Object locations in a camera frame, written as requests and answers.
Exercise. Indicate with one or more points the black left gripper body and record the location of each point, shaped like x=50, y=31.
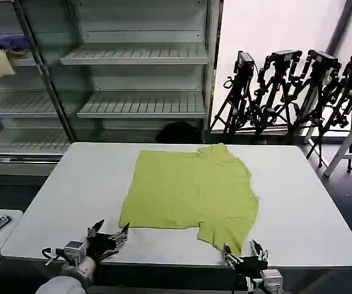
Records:
x=101, y=243

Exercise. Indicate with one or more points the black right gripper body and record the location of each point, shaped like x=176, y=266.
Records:
x=251, y=265

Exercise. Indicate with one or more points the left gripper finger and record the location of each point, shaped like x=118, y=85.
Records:
x=120, y=237
x=95, y=230

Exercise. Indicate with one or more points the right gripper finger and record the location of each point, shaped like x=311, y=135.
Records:
x=231, y=259
x=261, y=254

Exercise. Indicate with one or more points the yellow-green t-shirt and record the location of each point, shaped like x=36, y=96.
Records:
x=191, y=190

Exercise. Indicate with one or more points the black rounded chair back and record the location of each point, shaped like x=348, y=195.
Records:
x=179, y=133

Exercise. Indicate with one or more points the grey metal shelf unit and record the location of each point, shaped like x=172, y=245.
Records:
x=145, y=55

